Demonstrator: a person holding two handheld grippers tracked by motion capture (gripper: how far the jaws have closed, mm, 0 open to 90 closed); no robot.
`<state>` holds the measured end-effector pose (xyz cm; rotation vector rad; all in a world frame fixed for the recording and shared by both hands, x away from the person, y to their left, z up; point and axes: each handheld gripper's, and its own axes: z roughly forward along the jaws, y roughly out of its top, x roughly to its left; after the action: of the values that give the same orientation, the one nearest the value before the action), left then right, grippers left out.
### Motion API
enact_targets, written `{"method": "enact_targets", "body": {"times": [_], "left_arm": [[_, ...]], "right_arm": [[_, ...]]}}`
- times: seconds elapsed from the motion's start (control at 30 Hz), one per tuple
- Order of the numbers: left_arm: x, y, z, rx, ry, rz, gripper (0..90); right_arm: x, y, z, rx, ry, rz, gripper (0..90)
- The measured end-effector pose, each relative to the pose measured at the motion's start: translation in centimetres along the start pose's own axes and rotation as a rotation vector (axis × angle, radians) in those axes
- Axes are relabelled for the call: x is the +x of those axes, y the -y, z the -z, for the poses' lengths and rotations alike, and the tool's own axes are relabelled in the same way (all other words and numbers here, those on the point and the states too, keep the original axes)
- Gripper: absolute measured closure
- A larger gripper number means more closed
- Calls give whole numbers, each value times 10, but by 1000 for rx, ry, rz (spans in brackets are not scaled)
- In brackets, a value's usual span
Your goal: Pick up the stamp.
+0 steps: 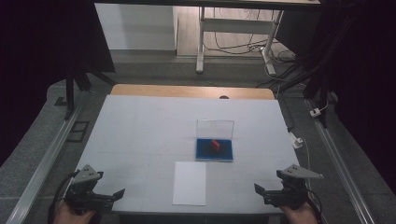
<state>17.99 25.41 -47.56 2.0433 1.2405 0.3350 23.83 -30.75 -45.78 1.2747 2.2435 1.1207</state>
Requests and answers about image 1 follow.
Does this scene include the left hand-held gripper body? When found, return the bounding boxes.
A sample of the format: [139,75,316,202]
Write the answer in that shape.
[64,163,106,216]

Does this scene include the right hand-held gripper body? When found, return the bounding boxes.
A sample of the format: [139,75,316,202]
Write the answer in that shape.
[276,163,324,210]

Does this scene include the blue ink pad box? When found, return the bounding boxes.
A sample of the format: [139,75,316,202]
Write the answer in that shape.
[195,119,235,163]

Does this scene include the person's right hand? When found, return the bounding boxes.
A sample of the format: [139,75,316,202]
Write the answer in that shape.
[278,203,318,224]

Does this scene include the person's left hand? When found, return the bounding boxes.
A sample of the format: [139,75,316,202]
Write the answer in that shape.
[52,201,98,224]

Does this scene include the white table cover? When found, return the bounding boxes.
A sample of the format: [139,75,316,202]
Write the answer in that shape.
[64,94,302,216]

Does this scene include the white paper sheet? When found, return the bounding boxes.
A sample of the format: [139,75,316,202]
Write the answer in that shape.
[172,161,207,206]

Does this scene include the small white adapter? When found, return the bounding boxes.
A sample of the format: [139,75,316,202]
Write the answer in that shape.
[309,102,331,119]

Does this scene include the black metal stand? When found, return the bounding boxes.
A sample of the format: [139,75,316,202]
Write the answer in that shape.
[63,60,118,121]
[255,59,332,129]

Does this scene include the wooden table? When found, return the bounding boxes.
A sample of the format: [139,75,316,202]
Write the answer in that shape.
[110,83,276,101]

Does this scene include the dark curtain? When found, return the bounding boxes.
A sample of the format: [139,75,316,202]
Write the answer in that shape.
[0,0,117,167]
[275,0,396,195]

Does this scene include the white cabinet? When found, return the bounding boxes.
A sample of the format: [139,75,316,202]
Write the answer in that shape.
[94,3,178,51]

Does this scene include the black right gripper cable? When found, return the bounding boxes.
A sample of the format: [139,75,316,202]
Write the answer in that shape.
[304,178,323,224]

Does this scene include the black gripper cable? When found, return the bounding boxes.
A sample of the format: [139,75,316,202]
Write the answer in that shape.
[304,178,323,224]
[49,170,81,224]

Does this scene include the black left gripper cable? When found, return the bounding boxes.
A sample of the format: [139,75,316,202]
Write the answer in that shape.
[49,170,81,224]

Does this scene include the aluminium floor rail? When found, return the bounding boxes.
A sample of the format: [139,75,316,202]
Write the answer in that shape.
[5,91,92,224]
[304,98,376,224]

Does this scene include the white plug with cable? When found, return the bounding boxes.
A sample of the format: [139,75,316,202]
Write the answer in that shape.
[290,132,313,190]

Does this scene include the black floor frame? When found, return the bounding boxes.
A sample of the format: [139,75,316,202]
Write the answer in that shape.
[66,120,91,144]

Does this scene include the black floor cables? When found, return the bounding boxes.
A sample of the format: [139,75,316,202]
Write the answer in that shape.
[204,8,297,64]

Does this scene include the white desk frame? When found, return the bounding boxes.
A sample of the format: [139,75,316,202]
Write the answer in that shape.
[195,6,285,76]

